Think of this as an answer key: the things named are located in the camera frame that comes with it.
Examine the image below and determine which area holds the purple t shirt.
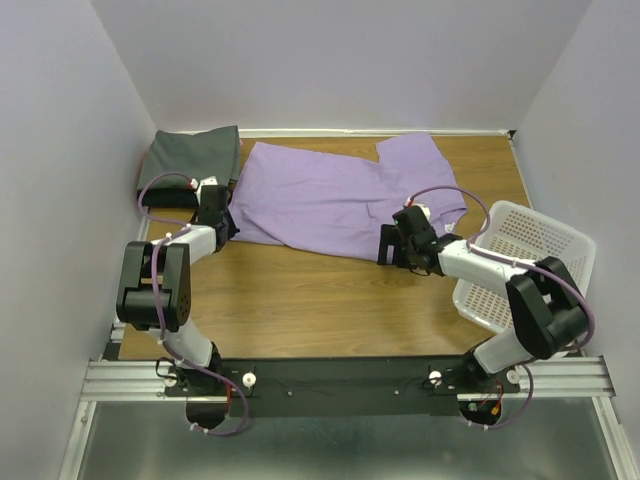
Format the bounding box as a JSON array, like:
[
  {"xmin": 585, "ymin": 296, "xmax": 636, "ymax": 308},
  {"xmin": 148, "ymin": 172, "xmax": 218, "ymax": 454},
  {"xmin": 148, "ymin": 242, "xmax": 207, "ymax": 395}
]
[{"xmin": 230, "ymin": 133, "xmax": 467, "ymax": 261}]

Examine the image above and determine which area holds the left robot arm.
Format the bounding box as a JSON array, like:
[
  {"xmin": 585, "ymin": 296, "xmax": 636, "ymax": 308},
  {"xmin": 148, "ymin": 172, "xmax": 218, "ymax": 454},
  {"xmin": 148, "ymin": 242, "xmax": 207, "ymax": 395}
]
[{"xmin": 116, "ymin": 177, "xmax": 241, "ymax": 395}]

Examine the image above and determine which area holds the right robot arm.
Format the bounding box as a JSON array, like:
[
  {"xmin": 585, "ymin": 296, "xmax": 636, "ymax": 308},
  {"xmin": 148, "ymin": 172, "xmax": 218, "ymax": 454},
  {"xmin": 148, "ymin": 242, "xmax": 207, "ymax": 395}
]
[{"xmin": 376, "ymin": 205, "xmax": 594, "ymax": 392}]

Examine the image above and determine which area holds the folded dark grey t shirt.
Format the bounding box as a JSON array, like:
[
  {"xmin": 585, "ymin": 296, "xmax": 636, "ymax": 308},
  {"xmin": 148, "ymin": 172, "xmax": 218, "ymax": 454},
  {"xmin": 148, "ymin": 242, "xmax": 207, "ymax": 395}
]
[{"xmin": 137, "ymin": 126, "xmax": 241, "ymax": 209}]

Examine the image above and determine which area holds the white plastic laundry basket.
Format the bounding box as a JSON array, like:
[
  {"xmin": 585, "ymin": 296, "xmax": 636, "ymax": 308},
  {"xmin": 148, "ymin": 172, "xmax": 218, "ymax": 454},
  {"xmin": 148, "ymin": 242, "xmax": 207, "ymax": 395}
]
[{"xmin": 453, "ymin": 201, "xmax": 597, "ymax": 333}]

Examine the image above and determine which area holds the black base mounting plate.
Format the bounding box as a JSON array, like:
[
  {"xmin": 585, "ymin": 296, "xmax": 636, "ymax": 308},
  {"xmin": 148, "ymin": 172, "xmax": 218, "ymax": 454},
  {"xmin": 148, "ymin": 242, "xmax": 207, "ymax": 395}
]
[{"xmin": 159, "ymin": 355, "xmax": 520, "ymax": 428}]

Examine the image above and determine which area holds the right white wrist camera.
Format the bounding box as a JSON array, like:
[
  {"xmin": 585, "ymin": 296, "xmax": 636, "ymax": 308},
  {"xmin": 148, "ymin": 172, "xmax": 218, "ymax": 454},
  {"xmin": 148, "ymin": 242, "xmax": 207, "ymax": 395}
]
[{"xmin": 408, "ymin": 203, "xmax": 431, "ymax": 220}]

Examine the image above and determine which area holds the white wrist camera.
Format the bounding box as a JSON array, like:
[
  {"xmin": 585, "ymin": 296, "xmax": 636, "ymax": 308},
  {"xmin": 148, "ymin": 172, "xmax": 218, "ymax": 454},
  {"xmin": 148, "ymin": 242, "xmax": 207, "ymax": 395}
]
[
  {"xmin": 408, "ymin": 203, "xmax": 431, "ymax": 220},
  {"xmin": 196, "ymin": 176, "xmax": 218, "ymax": 197}
]

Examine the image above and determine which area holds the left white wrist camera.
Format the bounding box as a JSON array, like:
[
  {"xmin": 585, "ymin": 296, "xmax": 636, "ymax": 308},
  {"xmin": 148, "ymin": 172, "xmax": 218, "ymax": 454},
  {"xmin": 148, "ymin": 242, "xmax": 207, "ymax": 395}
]
[{"xmin": 196, "ymin": 176, "xmax": 218, "ymax": 197}]

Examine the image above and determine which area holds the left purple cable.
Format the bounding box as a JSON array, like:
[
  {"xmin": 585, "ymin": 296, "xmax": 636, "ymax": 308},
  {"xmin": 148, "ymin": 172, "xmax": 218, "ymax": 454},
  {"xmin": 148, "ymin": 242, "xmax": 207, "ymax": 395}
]
[{"xmin": 137, "ymin": 172, "xmax": 251, "ymax": 436}]

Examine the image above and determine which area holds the purple cable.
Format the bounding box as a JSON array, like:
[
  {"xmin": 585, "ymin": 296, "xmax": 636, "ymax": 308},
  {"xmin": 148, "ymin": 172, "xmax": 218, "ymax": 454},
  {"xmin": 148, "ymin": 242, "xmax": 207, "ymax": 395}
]
[
  {"xmin": 404, "ymin": 186, "xmax": 597, "ymax": 432},
  {"xmin": 137, "ymin": 172, "xmax": 251, "ymax": 436}
]

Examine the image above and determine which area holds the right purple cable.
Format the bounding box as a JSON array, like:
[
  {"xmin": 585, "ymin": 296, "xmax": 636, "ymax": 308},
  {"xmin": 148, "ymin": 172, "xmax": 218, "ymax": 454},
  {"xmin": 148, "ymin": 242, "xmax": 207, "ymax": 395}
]
[{"xmin": 404, "ymin": 186, "xmax": 597, "ymax": 432}]

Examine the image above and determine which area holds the aluminium extrusion rail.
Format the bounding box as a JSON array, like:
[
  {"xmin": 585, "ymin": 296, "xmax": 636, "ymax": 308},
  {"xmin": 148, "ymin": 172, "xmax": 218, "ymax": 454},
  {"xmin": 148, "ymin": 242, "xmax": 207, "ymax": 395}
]
[{"xmin": 80, "ymin": 357, "xmax": 615, "ymax": 402}]

